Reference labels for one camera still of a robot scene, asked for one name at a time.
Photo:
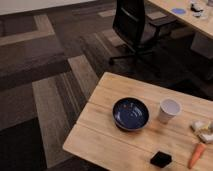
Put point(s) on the dark blue ceramic bowl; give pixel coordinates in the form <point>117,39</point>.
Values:
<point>130,114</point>

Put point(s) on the black office chair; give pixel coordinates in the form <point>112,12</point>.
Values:
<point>139,33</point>

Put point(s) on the blue round coaster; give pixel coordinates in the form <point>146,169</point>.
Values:
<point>178,11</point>

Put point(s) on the light wooden far desk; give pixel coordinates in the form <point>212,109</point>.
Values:
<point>203,24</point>

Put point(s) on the small items on far desk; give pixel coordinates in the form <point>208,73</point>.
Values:
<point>197,11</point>

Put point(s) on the black hexagonal coaster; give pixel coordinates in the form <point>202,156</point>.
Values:
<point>161,159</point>

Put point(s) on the orange pepper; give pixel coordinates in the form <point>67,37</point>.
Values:
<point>198,151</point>

